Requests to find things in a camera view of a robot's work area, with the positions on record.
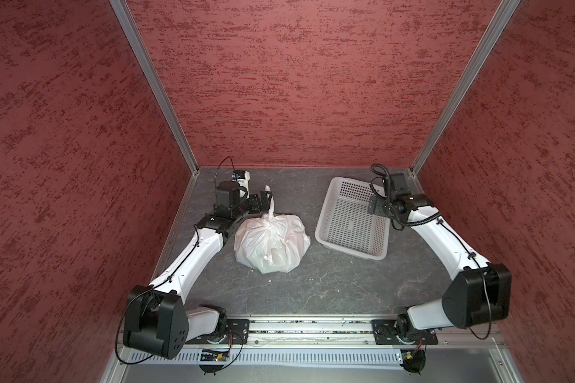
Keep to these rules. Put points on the right aluminium corner post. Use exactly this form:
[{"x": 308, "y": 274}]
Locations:
[{"x": 487, "y": 42}]

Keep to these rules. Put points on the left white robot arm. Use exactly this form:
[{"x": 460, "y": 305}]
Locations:
[{"x": 155, "y": 320}]

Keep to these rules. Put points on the black mounting plate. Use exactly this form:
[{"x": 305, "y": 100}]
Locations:
[
  {"x": 237, "y": 332},
  {"x": 388, "y": 332}
]

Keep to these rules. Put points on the aluminium corner post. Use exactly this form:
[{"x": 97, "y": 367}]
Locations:
[
  {"x": 128, "y": 25},
  {"x": 487, "y": 42}
]

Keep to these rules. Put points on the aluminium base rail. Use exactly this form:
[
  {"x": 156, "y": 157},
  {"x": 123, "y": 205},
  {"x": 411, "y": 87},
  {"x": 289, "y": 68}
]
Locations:
[{"x": 284, "y": 331}]

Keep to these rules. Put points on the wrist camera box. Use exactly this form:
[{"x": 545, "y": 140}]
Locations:
[
  {"x": 230, "y": 193},
  {"x": 395, "y": 186}
]

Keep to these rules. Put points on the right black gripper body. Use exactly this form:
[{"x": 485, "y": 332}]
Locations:
[{"x": 381, "y": 207}]

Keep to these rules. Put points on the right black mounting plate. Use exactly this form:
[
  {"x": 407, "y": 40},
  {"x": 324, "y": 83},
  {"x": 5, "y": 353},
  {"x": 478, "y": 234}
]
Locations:
[{"x": 388, "y": 332}]

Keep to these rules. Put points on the white perforated plastic basket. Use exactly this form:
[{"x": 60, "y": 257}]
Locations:
[{"x": 345, "y": 224}]

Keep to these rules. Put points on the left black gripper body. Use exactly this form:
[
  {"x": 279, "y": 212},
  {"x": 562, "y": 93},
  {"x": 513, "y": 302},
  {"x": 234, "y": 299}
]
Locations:
[{"x": 250, "y": 206}]

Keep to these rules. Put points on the left aluminium corner post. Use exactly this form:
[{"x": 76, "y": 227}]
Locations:
[{"x": 128, "y": 25}]

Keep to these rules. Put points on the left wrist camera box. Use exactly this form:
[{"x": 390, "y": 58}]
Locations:
[{"x": 230, "y": 193}]

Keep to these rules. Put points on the white plastic bag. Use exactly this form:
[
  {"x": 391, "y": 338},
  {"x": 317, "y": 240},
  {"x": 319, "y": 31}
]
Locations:
[{"x": 272, "y": 242}]

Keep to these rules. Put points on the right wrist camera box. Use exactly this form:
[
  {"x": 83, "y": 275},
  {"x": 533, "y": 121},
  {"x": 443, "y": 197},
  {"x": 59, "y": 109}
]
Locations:
[{"x": 395, "y": 186}]

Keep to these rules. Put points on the perforated metal cable tray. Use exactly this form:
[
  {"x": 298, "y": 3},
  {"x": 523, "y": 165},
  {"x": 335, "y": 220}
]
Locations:
[{"x": 384, "y": 359}]

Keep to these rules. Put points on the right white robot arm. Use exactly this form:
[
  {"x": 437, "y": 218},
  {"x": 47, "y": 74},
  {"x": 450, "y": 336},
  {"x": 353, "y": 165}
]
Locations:
[{"x": 479, "y": 292}]

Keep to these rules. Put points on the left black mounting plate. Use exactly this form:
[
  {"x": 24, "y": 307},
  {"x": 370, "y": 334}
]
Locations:
[{"x": 237, "y": 332}]

